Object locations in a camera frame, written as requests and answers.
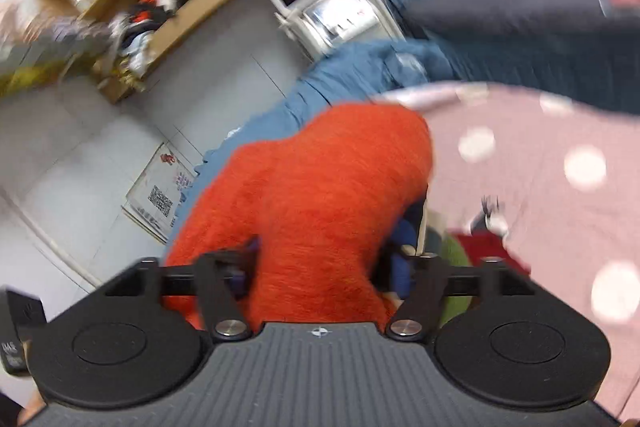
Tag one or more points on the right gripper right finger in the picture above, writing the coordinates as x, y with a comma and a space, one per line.
499, 337

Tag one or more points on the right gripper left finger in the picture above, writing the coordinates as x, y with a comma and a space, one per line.
139, 336

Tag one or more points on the orange knit sweater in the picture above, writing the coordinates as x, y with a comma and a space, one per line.
319, 206

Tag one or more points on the pile of colourful clothes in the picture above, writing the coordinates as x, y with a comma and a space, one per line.
421, 232

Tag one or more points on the dark red garment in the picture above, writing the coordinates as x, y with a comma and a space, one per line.
483, 245

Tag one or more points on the pink dotted bed sheet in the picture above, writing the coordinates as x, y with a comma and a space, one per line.
566, 179

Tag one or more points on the blue denim cloth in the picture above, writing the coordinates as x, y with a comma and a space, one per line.
355, 72

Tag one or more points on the dark grey massage bed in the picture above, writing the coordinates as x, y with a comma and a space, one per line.
587, 50

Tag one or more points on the wall poster with QR code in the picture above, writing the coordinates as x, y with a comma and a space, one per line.
153, 200

